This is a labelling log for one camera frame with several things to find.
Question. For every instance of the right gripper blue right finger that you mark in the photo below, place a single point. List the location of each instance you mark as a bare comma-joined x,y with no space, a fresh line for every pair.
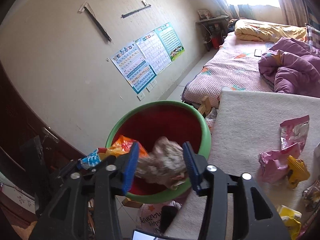
190,162

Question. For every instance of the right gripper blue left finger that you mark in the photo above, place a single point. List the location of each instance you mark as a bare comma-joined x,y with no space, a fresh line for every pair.
129,168

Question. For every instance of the beige paper wad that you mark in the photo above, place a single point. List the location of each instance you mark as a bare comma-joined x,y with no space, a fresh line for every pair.
164,165

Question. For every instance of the orange snack wrapper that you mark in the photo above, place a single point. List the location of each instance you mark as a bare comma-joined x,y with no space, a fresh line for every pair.
121,146

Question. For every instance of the pink snack bag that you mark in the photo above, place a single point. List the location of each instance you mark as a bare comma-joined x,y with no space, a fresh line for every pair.
293,136

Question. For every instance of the yellow brown candy wrapper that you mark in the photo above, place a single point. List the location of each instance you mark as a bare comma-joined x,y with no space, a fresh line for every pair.
297,171

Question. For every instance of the red bin with green rim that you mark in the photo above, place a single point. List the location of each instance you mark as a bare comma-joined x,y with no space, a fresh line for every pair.
161,128

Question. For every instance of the smartphone with lit screen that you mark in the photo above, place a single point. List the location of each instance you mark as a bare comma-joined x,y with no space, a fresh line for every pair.
141,235

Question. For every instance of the dark wooden door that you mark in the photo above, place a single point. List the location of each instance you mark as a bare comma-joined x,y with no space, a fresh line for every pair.
30,150

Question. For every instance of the pink bed sheet mattress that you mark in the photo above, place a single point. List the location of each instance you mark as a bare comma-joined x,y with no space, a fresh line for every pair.
234,65

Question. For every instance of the left learning poster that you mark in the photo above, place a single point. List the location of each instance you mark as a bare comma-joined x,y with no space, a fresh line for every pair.
133,66

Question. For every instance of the middle learning poster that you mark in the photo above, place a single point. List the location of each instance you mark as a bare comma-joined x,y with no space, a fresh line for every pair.
154,51

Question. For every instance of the right green learning poster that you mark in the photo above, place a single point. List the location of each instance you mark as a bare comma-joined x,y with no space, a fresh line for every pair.
170,40

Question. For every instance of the phone on bed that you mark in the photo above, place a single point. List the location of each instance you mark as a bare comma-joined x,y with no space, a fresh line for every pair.
257,53

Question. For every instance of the dark side table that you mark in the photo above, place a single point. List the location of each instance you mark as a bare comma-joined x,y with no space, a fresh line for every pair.
213,31

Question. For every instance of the purple quilt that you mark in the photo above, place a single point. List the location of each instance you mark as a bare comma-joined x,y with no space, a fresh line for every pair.
291,67

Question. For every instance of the yellow blanket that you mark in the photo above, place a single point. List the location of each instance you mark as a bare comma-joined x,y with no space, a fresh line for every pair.
259,31

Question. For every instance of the checkered pillow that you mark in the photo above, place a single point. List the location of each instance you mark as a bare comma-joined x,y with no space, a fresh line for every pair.
312,36

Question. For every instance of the right pink curtain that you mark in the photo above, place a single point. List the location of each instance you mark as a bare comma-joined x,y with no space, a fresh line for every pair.
294,12

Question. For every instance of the black wall rail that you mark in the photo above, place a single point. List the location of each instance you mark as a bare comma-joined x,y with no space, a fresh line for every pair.
145,4

